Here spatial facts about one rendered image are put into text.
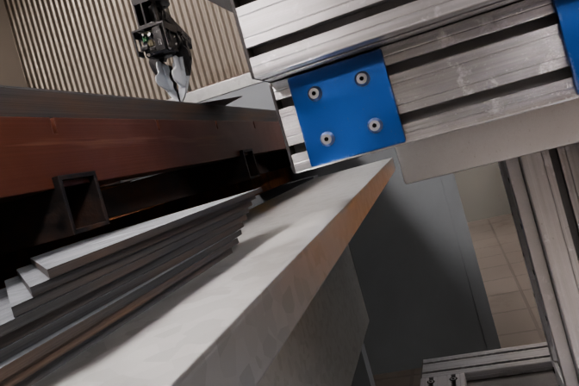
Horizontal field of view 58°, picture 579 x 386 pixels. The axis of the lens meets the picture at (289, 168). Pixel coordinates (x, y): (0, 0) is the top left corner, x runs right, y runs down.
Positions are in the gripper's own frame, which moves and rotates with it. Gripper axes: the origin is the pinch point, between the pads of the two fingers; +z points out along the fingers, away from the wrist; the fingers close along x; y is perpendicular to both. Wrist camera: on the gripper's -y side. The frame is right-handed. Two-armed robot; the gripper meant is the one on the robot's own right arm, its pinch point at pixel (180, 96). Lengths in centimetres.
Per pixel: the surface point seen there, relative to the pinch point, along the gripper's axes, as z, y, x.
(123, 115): 8.4, 44.7, 11.8
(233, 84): -11, -63, -9
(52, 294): 22, 83, 28
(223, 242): 24, 65, 29
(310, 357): 49, 26, 21
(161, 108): 7.2, 34.6, 11.9
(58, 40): -130, -290, -222
